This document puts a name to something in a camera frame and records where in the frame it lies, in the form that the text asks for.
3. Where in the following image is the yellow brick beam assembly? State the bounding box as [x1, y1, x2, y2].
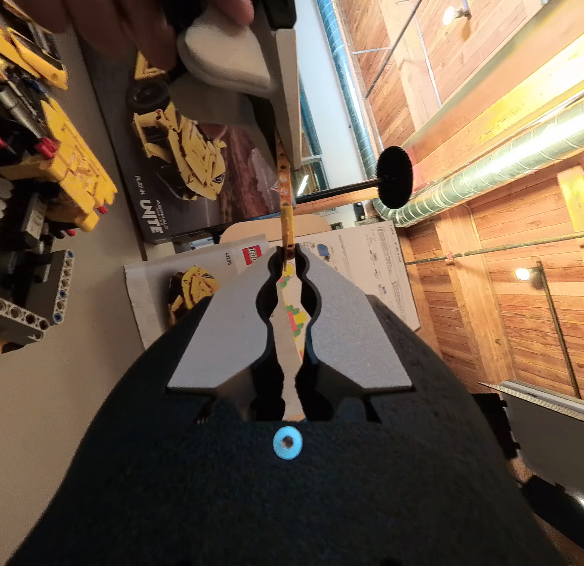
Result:
[275, 140, 298, 268]

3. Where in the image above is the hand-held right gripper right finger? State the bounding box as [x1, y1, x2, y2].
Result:
[296, 244, 413, 421]

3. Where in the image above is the grey desk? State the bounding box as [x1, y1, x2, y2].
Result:
[0, 23, 151, 553]

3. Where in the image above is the partly built toy car model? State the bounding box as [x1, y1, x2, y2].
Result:
[0, 0, 118, 353]

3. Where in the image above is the black rod with round disc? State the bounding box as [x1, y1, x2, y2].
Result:
[296, 146, 414, 209]

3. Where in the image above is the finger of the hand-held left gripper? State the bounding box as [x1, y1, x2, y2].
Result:
[170, 77, 280, 141]
[274, 28, 304, 171]

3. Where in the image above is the silver ventilation duct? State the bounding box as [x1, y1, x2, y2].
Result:
[310, 0, 584, 228]

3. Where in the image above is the instruction booklet with yellow car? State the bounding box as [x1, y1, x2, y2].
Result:
[124, 234, 270, 350]

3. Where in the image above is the dark toy car box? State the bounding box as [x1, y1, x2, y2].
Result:
[81, 37, 286, 245]

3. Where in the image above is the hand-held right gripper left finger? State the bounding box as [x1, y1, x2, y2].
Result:
[168, 245, 284, 419]

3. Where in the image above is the person's left hand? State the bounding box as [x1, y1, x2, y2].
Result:
[9, 0, 256, 71]

